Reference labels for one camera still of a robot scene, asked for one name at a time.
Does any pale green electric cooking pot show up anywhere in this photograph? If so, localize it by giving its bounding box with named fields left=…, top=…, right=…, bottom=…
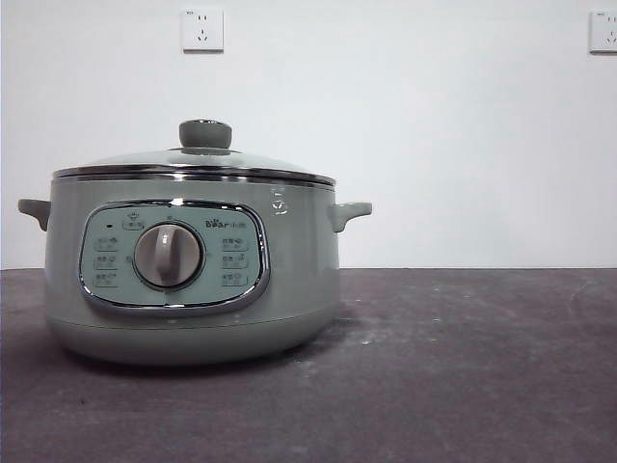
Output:
left=17, top=166, right=374, bottom=367

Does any white wall socket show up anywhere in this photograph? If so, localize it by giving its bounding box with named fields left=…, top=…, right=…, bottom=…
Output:
left=588, top=10, right=617, bottom=55
left=181, top=8, right=226, bottom=54

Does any glass lid with green knob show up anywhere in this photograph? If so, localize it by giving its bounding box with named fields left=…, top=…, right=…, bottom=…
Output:
left=52, top=118, right=314, bottom=179

